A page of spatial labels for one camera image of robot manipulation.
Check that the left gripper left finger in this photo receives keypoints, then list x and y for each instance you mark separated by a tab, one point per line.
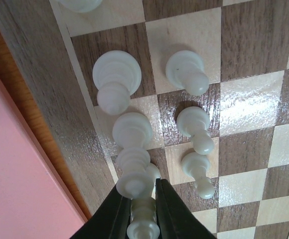
110	221

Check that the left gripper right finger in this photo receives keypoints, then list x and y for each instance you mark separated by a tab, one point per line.
173	216

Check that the white chess king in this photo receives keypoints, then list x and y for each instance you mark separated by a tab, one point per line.
143	212

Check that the white chess pawn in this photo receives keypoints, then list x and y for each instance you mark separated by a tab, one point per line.
193	122
185	69
196	165

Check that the white chess queen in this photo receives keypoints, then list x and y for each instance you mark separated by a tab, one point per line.
132	132

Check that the white chess bishop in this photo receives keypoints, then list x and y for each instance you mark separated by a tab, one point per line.
117	75

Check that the white chess knight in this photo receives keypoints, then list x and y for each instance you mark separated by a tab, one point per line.
81	6

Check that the wooden chess board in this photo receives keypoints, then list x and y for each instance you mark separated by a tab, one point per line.
211	76

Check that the pink plastic tray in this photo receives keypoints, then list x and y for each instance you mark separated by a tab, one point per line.
34	201

